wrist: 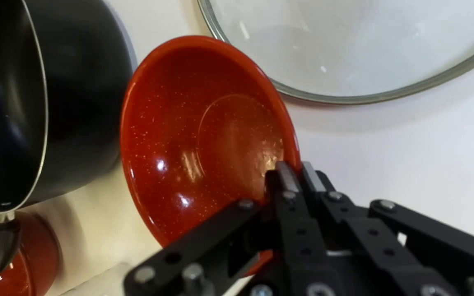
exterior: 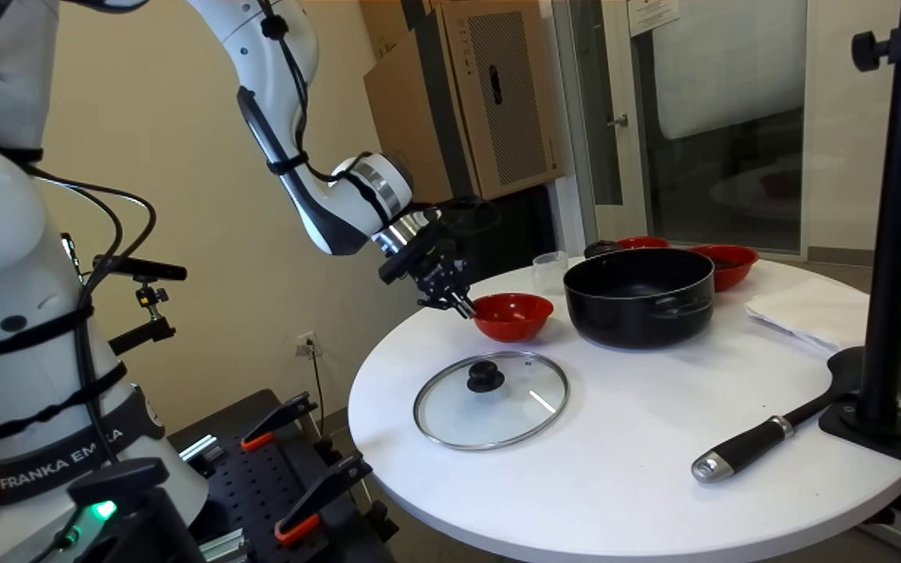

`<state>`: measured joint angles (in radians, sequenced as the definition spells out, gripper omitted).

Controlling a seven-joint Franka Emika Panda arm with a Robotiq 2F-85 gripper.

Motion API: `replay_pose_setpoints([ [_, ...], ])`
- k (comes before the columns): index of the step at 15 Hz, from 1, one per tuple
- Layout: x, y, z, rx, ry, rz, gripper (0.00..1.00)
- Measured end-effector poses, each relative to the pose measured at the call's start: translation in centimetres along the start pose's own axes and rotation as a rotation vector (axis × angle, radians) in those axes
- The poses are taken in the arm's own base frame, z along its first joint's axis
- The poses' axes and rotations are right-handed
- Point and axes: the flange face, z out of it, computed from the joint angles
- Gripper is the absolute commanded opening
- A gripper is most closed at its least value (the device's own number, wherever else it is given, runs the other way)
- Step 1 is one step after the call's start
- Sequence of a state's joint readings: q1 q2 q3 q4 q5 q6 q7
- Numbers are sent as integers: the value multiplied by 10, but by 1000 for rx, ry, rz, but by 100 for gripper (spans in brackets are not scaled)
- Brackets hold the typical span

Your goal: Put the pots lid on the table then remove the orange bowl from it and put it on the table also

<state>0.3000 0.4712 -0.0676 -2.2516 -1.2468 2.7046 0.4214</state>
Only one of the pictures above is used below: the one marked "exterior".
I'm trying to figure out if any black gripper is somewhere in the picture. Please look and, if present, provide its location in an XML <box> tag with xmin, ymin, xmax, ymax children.
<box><xmin>379</xmin><ymin>223</ymin><xmax>480</xmax><ymax>323</ymax></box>

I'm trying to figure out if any orange bowl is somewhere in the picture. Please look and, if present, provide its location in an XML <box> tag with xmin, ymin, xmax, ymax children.
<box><xmin>468</xmin><ymin>292</ymin><xmax>555</xmax><ymax>343</ymax></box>

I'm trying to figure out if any glass pot lid black knob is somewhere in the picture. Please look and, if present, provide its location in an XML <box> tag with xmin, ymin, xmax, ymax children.
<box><xmin>409</xmin><ymin>352</ymin><xmax>571</xmax><ymax>455</ymax></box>

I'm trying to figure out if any small red bowl dark rim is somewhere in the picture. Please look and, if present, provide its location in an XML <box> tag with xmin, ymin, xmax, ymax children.
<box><xmin>585</xmin><ymin>234</ymin><xmax>672</xmax><ymax>261</ymax></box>

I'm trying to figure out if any wide red bowl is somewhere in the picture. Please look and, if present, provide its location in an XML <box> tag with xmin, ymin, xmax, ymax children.
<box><xmin>684</xmin><ymin>240</ymin><xmax>760</xmax><ymax>294</ymax></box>

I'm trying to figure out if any black cooking pot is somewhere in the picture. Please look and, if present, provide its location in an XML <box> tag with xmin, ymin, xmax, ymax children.
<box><xmin>560</xmin><ymin>249</ymin><xmax>717</xmax><ymax>352</ymax></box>

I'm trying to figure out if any black perforated work board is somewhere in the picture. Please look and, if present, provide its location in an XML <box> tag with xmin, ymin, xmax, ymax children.
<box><xmin>164</xmin><ymin>389</ymin><xmax>396</xmax><ymax>563</ymax></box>

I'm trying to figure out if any white door sign paper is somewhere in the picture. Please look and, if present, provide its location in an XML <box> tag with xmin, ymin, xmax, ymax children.
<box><xmin>624</xmin><ymin>0</ymin><xmax>681</xmax><ymax>40</ymax></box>

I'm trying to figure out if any white cloth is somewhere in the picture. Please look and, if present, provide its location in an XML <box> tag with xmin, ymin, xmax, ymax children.
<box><xmin>744</xmin><ymin>279</ymin><xmax>901</xmax><ymax>353</ymax></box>

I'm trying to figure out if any black clamp orange handle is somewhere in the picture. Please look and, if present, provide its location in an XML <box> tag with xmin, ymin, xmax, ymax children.
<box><xmin>273</xmin><ymin>455</ymin><xmax>375</xmax><ymax>551</ymax></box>
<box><xmin>236</xmin><ymin>392</ymin><xmax>319</xmax><ymax>457</ymax></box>

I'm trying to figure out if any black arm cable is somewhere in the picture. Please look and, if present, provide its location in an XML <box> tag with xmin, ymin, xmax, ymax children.
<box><xmin>234</xmin><ymin>0</ymin><xmax>370</xmax><ymax>185</ymax></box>

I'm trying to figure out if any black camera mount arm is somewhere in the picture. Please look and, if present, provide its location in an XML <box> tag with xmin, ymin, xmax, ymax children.
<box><xmin>103</xmin><ymin>255</ymin><xmax>190</xmax><ymax>357</ymax></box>

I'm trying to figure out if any black spatula silver-tipped handle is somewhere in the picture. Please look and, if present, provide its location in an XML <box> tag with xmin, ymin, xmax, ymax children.
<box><xmin>687</xmin><ymin>343</ymin><xmax>901</xmax><ymax>484</ymax></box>

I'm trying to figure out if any black base cable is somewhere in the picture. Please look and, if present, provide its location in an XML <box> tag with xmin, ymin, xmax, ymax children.
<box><xmin>0</xmin><ymin>123</ymin><xmax>158</xmax><ymax>317</ymax></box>

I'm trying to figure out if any black camera stand pole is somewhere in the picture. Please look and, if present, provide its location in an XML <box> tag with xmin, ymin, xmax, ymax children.
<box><xmin>817</xmin><ymin>0</ymin><xmax>901</xmax><ymax>519</ymax></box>

